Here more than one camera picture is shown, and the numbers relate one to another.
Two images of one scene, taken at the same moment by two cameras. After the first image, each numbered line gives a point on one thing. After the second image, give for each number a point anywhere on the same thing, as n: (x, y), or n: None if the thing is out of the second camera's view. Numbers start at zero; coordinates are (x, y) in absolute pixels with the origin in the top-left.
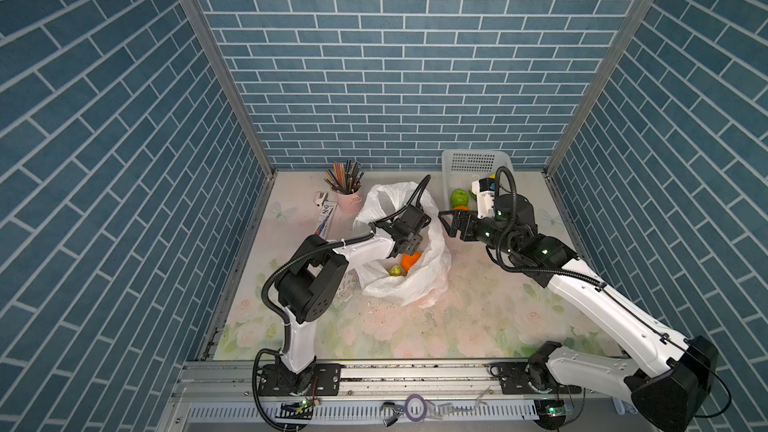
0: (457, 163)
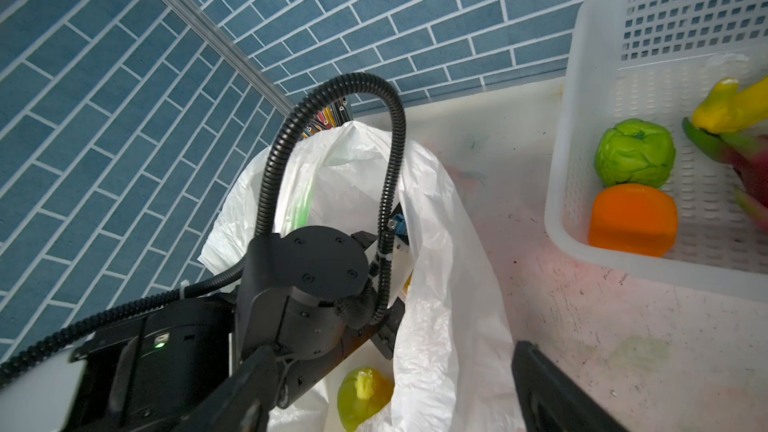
0: (650, 50)
